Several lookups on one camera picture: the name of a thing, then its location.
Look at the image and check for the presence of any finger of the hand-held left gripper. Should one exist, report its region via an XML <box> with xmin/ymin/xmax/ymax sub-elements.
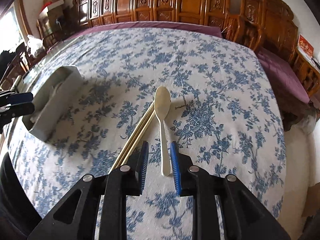
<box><xmin>0</xmin><ymin>104</ymin><xmax>35</xmax><ymax>128</ymax></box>
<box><xmin>0</xmin><ymin>91</ymin><xmax>34</xmax><ymax>108</ymax></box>

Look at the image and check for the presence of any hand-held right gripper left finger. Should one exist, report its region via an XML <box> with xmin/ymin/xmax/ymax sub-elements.
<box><xmin>27</xmin><ymin>141</ymin><xmax>150</xmax><ymax>240</ymax></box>

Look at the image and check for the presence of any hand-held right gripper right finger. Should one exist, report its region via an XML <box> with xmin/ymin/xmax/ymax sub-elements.
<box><xmin>170</xmin><ymin>141</ymin><xmax>292</xmax><ymax>240</ymax></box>

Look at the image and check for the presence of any wooden chopstick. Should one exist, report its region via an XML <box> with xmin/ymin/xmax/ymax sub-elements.
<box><xmin>108</xmin><ymin>102</ymin><xmax>154</xmax><ymax>175</ymax></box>
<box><xmin>120</xmin><ymin>107</ymin><xmax>156</xmax><ymax>167</ymax></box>

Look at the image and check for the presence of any grey rectangular metal container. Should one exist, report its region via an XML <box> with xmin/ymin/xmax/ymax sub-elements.
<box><xmin>22</xmin><ymin>65</ymin><xmax>82</xmax><ymax>142</ymax></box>

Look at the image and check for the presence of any cream plastic spoon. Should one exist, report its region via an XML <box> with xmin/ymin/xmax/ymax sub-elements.
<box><xmin>154</xmin><ymin>86</ymin><xmax>173</xmax><ymax>177</ymax></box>

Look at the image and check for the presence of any dark wooden chair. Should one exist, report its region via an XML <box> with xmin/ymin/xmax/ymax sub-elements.
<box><xmin>0</xmin><ymin>42</ymin><xmax>33</xmax><ymax>85</ymax></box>

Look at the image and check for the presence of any black bag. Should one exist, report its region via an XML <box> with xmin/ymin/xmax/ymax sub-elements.
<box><xmin>0</xmin><ymin>50</ymin><xmax>15</xmax><ymax>64</ymax></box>

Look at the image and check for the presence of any white plastic bag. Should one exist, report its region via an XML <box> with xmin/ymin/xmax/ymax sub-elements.
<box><xmin>27</xmin><ymin>35</ymin><xmax>47</xmax><ymax>55</ymax></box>

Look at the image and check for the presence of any blue floral tablecloth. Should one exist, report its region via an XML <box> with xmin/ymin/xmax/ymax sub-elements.
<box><xmin>5</xmin><ymin>27</ymin><xmax>287</xmax><ymax>240</ymax></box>

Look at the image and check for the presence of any white box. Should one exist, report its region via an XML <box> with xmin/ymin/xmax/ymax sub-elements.
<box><xmin>37</xmin><ymin>0</ymin><xmax>67</xmax><ymax>14</ymax></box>

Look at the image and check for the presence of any long purple bench cushion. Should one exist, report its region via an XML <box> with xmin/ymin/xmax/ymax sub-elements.
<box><xmin>75</xmin><ymin>21</ymin><xmax>223</xmax><ymax>38</ymax></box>

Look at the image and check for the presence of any purple armchair cushion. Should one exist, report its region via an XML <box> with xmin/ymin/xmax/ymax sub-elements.
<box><xmin>256</xmin><ymin>47</ymin><xmax>312</xmax><ymax>104</ymax></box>

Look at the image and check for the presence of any floor fan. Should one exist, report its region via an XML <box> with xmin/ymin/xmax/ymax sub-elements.
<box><xmin>297</xmin><ymin>107</ymin><xmax>317</xmax><ymax>134</ymax></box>

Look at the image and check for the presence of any carved wooden sofa bench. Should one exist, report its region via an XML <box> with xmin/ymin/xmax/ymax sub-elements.
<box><xmin>72</xmin><ymin>0</ymin><xmax>232</xmax><ymax>29</ymax></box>

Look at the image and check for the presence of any red printed card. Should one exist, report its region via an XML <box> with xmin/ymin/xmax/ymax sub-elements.
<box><xmin>297</xmin><ymin>34</ymin><xmax>314</xmax><ymax>60</ymax></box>

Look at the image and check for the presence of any carved wooden armchair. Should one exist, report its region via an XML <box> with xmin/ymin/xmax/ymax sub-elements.
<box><xmin>224</xmin><ymin>0</ymin><xmax>320</xmax><ymax>130</ymax></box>

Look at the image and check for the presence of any wooden door frame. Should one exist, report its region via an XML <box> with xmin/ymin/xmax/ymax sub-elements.
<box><xmin>15</xmin><ymin>0</ymin><xmax>33</xmax><ymax>38</ymax></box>

